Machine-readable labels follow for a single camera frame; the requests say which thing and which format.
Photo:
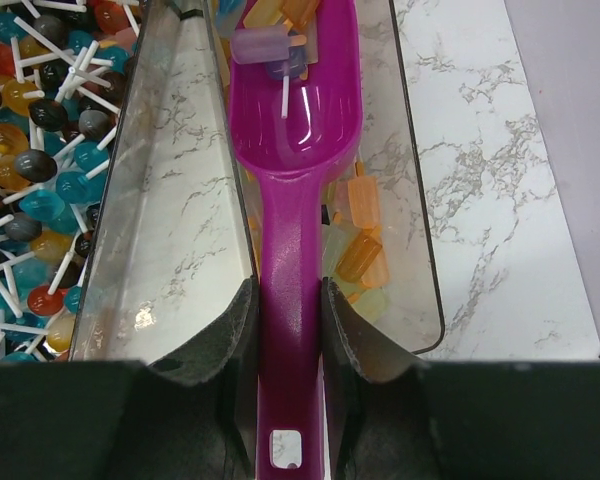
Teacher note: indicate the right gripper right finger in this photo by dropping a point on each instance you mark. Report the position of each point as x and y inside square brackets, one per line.
[391, 415]

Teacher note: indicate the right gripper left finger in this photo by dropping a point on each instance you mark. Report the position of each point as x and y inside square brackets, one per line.
[189, 415]

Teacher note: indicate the clear bin popsicle candies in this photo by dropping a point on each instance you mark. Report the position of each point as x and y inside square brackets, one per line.
[172, 247]

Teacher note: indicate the magenta plastic scoop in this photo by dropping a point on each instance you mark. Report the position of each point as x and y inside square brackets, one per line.
[294, 140]

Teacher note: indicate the clear bin lollipops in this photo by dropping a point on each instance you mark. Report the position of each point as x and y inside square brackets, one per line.
[51, 212]

